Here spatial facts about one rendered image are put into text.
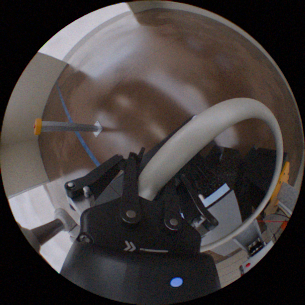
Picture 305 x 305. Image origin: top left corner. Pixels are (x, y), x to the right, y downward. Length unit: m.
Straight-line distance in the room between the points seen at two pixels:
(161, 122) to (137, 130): 0.33
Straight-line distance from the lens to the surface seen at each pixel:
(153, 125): 1.27
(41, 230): 0.71
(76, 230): 0.97
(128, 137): 1.37
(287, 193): 1.35
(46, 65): 5.83
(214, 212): 0.54
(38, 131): 1.20
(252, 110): 0.15
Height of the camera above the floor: 1.23
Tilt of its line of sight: 76 degrees down
